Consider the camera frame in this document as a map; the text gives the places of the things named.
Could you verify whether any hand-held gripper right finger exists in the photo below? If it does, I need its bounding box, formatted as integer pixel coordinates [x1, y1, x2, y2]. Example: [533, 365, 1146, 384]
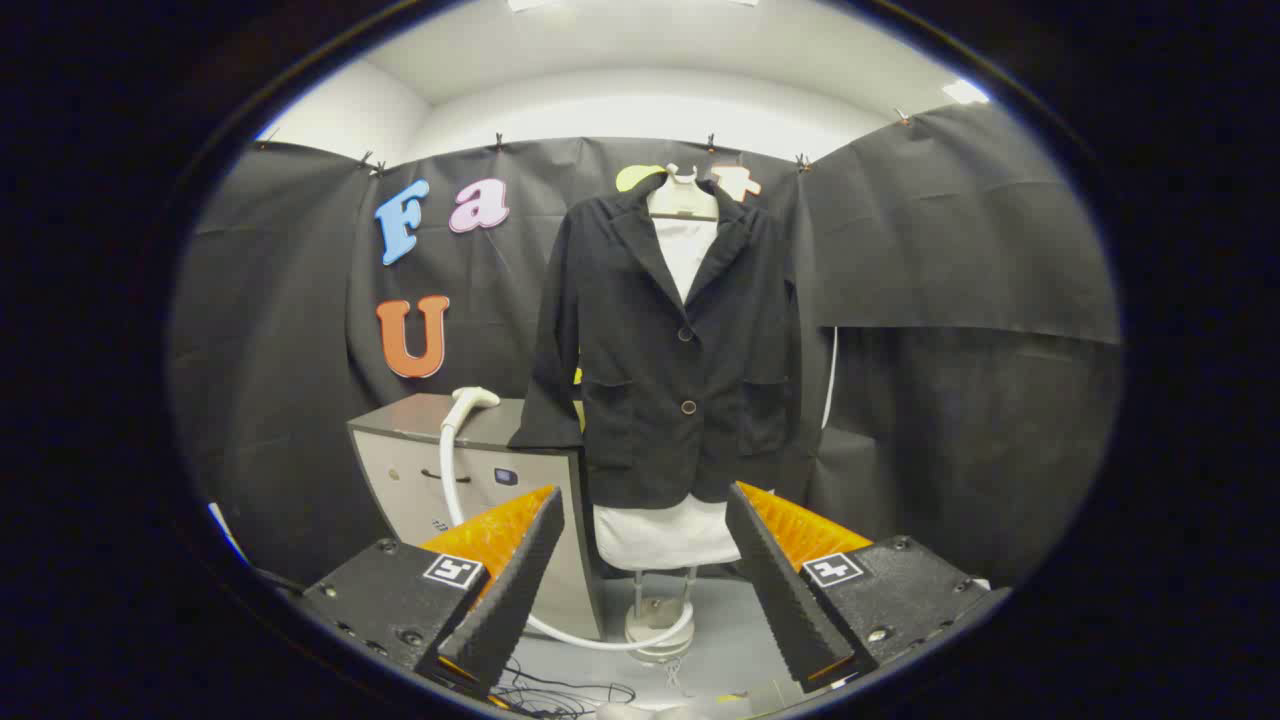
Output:
[725, 481, 1011, 694]

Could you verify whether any cream plastic hanger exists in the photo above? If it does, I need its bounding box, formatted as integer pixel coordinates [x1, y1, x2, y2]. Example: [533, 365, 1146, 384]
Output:
[648, 165, 721, 223]

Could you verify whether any mannequin stand base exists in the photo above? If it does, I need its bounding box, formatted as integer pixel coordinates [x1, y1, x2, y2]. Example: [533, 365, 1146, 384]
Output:
[625, 566, 698, 664]

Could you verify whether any grey cabinet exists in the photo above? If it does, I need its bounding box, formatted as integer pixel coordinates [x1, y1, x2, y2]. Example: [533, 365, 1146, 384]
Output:
[347, 393, 606, 641]

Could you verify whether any black backdrop cloth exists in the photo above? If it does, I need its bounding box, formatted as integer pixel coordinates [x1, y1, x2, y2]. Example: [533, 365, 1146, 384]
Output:
[170, 103, 1123, 591]

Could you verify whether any tangle of black cables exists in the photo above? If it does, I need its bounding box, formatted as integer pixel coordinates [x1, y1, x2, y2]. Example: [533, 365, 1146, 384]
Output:
[490, 660, 638, 719]

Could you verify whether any white mannequin torso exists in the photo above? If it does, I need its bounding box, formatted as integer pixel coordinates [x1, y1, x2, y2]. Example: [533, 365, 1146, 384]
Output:
[593, 215, 776, 571]

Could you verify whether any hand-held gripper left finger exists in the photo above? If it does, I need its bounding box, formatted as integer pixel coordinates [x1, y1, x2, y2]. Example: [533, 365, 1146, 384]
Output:
[300, 485, 566, 701]

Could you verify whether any black button jacket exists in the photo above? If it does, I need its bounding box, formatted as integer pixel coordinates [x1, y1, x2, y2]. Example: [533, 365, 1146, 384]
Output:
[508, 172, 804, 511]

